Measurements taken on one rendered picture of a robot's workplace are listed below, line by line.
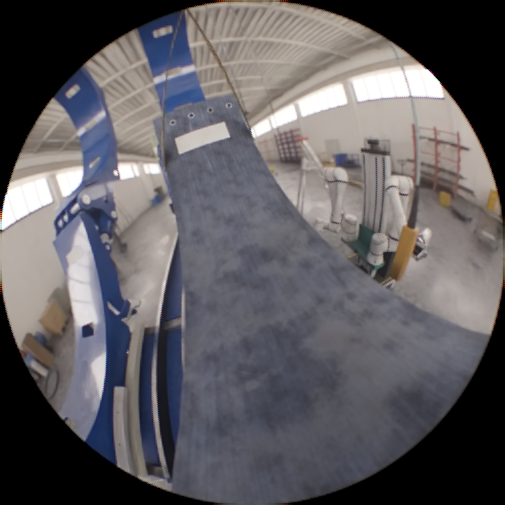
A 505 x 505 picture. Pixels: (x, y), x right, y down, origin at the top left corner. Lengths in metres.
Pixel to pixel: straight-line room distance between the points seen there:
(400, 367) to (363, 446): 0.17
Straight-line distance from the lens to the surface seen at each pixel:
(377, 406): 0.36
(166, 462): 1.58
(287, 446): 0.35
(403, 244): 0.89
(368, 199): 1.91
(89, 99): 4.18
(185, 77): 3.58
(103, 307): 1.91
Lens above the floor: 1.85
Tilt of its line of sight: 34 degrees down
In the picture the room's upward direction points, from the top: 18 degrees counter-clockwise
